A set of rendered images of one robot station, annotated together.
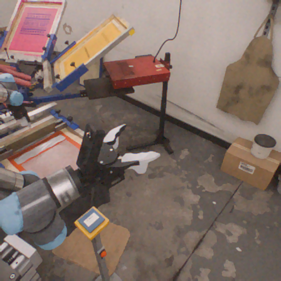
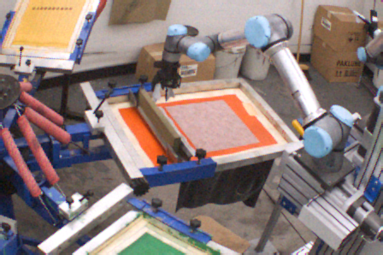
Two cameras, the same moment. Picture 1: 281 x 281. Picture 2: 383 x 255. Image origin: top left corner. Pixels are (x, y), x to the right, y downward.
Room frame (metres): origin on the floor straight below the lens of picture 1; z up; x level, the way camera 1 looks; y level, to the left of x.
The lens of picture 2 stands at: (0.58, 2.73, 2.42)
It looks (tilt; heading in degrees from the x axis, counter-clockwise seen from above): 34 degrees down; 284
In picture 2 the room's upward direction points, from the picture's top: 12 degrees clockwise
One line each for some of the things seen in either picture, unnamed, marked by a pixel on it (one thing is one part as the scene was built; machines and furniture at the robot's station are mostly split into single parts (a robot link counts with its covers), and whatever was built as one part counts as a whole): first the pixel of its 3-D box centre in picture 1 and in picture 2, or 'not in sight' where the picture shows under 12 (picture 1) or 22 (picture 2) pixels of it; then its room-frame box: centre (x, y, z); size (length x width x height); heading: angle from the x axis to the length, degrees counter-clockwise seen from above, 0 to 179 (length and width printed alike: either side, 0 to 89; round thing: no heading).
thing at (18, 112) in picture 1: (17, 108); (168, 72); (1.22, 0.76, 1.26); 0.09 x 0.08 x 0.12; 138
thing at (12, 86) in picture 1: (7, 84); (176, 38); (1.23, 0.75, 1.42); 0.09 x 0.08 x 0.11; 155
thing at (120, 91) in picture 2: (65, 122); (125, 95); (1.47, 0.58, 0.98); 0.30 x 0.05 x 0.07; 48
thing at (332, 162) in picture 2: not in sight; (331, 151); (0.49, 0.95, 1.31); 0.15 x 0.15 x 0.10
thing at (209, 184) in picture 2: not in sight; (222, 180); (0.93, 0.66, 0.79); 0.46 x 0.09 x 0.33; 48
